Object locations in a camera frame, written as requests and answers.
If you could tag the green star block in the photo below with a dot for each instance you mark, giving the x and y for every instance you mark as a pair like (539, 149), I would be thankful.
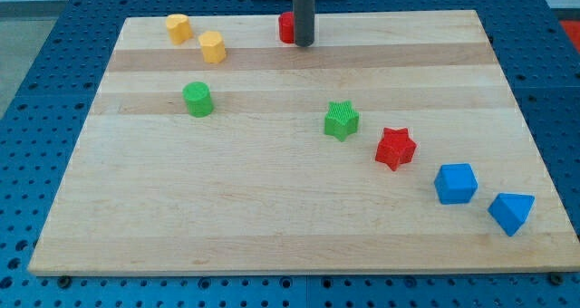
(341, 120)

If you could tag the red star block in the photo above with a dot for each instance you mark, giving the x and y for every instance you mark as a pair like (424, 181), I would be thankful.
(395, 148)

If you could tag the light wooden board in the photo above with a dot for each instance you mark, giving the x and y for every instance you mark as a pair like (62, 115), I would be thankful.
(256, 187)

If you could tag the green cylinder block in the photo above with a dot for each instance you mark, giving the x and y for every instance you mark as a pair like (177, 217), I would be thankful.
(198, 99)

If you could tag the yellow hexagon block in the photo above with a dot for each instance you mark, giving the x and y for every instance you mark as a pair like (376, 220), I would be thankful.
(212, 47)

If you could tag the red cylinder block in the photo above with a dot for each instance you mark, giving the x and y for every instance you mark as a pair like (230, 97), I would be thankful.
(286, 27)

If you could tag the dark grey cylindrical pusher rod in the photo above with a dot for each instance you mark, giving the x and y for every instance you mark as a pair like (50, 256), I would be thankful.
(304, 25)

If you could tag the yellow heart-shaped block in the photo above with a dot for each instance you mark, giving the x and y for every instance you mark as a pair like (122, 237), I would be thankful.
(178, 27)

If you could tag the blue cube block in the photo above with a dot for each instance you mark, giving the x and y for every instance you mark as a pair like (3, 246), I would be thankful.
(455, 183)

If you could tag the blue triangular prism block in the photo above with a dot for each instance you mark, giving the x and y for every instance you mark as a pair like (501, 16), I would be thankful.
(511, 211)

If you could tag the blue perforated metal table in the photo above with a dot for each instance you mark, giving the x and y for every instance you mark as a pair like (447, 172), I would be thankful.
(40, 127)

